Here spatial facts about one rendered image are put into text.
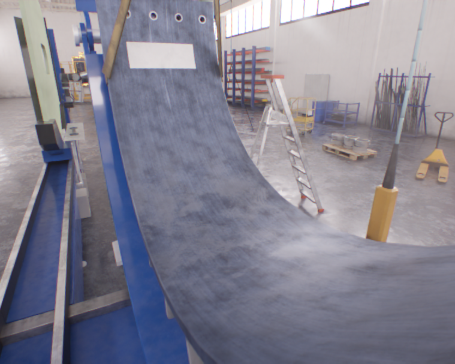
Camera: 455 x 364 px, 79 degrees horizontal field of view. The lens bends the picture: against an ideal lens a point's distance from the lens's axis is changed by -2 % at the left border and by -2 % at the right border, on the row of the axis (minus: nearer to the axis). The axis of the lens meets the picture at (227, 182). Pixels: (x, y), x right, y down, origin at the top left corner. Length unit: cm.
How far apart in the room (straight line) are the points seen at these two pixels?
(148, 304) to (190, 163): 70
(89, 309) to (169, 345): 88
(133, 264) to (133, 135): 67
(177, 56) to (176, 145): 58
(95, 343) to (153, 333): 67
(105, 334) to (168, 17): 189
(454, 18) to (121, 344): 1213
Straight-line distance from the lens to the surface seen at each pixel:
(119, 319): 203
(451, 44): 1221
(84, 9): 235
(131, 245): 162
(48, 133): 427
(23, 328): 212
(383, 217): 146
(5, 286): 236
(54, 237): 300
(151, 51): 183
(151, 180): 137
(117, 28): 170
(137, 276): 152
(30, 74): 596
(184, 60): 187
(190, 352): 81
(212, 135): 165
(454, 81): 1202
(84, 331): 204
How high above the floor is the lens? 196
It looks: 21 degrees down
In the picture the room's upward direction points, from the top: straight up
